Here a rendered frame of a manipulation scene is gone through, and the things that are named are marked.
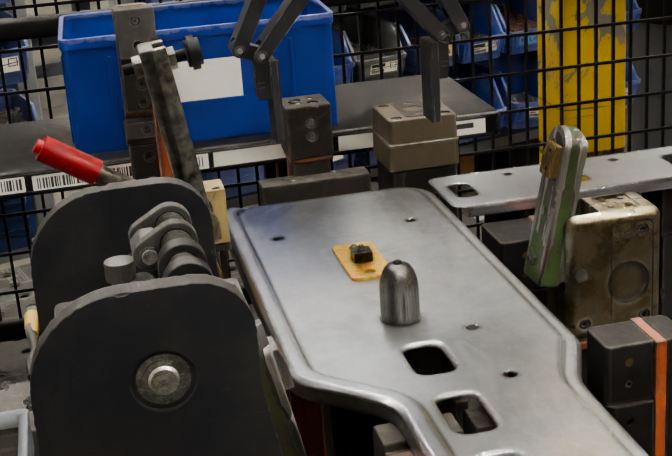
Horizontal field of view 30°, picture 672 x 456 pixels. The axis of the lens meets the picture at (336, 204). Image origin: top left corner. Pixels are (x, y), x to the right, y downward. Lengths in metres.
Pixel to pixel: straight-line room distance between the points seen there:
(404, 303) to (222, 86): 0.50
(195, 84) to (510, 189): 0.37
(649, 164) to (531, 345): 0.45
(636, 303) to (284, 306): 0.31
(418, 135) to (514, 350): 0.46
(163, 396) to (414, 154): 0.77
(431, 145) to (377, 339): 0.43
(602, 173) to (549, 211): 0.26
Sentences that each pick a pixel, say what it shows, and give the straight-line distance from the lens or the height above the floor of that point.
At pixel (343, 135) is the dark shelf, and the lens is 1.42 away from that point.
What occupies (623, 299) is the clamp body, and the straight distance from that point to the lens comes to 1.13.
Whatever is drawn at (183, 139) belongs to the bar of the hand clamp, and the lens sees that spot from 1.04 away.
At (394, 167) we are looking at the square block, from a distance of 1.35.
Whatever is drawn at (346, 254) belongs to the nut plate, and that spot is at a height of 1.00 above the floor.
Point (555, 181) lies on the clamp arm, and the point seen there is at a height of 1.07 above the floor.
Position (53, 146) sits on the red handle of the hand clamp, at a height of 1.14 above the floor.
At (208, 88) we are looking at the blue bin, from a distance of 1.41.
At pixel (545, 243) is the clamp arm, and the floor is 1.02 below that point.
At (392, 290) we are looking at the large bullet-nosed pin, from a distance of 0.98.
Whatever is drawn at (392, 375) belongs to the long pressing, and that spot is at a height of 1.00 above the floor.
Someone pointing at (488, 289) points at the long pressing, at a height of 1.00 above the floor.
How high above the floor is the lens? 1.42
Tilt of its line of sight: 19 degrees down
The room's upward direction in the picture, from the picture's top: 4 degrees counter-clockwise
